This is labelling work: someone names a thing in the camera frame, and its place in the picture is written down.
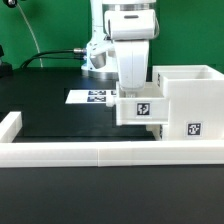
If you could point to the white drawer with tag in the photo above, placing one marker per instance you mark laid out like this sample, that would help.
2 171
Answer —
148 107
159 131

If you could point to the white drawer cabinet box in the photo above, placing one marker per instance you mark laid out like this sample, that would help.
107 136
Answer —
196 101

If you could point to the white front drawer with tag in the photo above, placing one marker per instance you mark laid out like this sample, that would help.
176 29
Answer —
159 131

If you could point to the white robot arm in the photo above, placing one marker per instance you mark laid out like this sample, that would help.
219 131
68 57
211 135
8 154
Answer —
116 20

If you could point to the white fiducial marker sheet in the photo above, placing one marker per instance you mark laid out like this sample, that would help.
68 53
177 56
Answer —
89 96

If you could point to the white U-shaped table fence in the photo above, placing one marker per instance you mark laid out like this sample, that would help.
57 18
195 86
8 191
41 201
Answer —
101 154

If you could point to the black device at left edge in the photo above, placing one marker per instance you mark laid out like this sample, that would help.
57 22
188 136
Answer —
5 67

